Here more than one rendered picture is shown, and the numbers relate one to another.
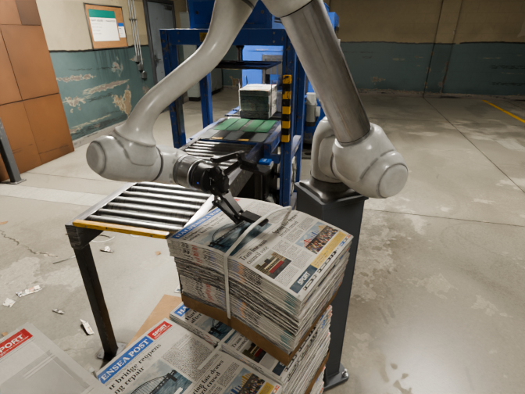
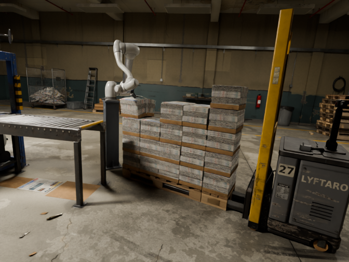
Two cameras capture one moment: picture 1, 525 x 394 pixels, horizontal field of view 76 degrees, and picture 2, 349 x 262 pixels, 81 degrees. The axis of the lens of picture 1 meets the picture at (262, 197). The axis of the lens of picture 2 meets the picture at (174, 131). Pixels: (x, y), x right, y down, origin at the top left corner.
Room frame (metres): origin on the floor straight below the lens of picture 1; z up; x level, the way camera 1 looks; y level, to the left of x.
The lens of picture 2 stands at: (0.50, 2.80, 1.25)
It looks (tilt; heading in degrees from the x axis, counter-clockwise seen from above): 12 degrees down; 265
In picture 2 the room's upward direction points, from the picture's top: 3 degrees clockwise
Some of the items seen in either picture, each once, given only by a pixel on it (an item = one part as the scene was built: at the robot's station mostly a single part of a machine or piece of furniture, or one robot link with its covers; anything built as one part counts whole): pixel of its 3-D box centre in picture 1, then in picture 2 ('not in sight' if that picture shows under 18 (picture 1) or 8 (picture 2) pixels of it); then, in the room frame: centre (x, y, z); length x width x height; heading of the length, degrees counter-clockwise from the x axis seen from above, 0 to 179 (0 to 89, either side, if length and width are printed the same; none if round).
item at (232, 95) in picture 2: not in sight; (224, 145); (-0.27, 0.67, 0.65); 0.39 x 0.30 x 1.29; 57
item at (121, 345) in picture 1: (111, 350); (79, 204); (1.24, 0.81, 0.01); 0.14 x 0.13 x 0.01; 76
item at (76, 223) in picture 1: (119, 229); (92, 124); (1.17, 0.58, 0.81); 0.43 x 0.03 x 0.02; 76
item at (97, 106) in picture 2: not in sight; (110, 105); (2.47, -6.32, 0.28); 1.20 x 0.83 x 0.57; 166
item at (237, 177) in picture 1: (233, 186); (54, 121); (1.75, 0.17, 0.74); 1.34 x 0.05 x 0.12; 166
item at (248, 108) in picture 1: (258, 100); not in sight; (3.35, 0.04, 0.93); 0.38 x 0.30 x 0.26; 166
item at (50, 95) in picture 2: not in sight; (47, 88); (5.24, -6.77, 0.85); 1.21 x 0.83 x 1.71; 166
